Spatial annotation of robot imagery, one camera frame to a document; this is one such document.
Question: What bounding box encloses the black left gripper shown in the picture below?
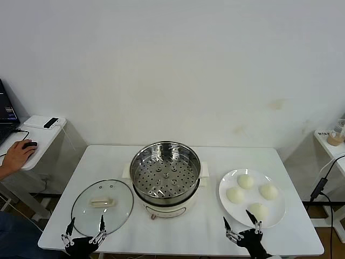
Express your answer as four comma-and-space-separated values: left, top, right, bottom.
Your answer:
60, 214, 108, 257

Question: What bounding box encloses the black mouse cable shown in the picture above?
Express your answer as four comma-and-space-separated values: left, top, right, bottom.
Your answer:
10, 128, 31, 142

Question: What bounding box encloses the perforated steel steamer basket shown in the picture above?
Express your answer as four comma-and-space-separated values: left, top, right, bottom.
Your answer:
129, 140, 202, 202

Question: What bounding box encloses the black laptop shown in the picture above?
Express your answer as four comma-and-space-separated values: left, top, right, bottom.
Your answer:
0, 78, 21, 145

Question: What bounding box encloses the white cable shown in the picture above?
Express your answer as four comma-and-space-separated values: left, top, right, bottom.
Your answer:
320, 153, 345, 176

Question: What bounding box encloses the white steamed baozi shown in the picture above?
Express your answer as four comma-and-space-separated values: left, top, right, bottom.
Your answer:
237, 174, 256, 190
226, 187, 245, 203
259, 183, 279, 202
247, 202, 270, 221

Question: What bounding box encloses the white side desk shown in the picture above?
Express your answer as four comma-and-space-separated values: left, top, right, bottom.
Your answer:
0, 115, 87, 221

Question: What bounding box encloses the blue jeans leg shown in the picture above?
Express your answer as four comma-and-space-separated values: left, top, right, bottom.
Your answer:
0, 211, 45, 259

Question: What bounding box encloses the white round plate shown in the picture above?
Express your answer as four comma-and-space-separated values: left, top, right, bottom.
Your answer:
218, 168, 286, 229

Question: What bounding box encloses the white side table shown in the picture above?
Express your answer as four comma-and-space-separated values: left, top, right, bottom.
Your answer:
313, 129, 345, 235

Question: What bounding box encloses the person's bare hand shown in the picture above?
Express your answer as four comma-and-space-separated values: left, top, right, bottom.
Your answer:
2, 140, 37, 173

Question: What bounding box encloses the round glass lid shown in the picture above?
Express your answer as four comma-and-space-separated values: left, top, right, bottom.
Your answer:
71, 179, 135, 237

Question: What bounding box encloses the clear cup with brown drink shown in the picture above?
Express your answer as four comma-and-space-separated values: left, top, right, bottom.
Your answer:
326, 118, 345, 147

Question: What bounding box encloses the black cable with adapter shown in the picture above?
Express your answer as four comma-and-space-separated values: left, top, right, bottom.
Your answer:
303, 153, 345, 243

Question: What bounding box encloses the small black device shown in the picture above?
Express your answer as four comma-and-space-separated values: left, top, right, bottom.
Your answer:
43, 117, 60, 129

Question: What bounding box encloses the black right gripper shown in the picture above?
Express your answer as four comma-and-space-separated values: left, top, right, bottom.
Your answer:
223, 209, 272, 259

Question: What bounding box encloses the flat white box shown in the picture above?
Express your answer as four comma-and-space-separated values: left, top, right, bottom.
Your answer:
23, 115, 67, 131

